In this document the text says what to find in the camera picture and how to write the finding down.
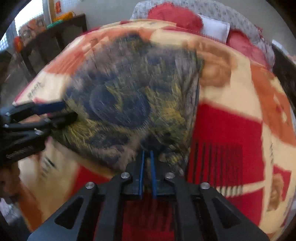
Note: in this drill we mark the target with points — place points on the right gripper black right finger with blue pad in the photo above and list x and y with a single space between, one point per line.
200 212

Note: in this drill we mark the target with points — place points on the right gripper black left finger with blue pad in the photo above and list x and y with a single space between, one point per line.
92 213

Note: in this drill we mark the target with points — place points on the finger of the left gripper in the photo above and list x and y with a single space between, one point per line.
57 121
17 113

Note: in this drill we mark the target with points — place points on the navy gold floral garment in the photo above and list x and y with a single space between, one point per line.
132 94

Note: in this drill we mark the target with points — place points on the person's left hand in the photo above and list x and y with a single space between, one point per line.
11 187

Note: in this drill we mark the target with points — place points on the dark wooden side table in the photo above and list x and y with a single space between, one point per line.
50 43

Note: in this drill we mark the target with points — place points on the orange red cream blanket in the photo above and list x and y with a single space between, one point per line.
243 141

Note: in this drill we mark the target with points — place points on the yellow orange bag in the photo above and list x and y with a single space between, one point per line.
64 17

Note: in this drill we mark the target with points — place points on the left red heart pillow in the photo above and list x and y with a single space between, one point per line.
183 17

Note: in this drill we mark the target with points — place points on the red heart pillow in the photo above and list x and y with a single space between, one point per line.
240 42
183 17

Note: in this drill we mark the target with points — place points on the right red heart pillow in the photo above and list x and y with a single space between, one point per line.
240 42

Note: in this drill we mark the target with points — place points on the white square pillow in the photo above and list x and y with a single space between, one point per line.
215 29

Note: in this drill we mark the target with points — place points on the floral patterned quilt roll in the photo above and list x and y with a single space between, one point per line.
220 12

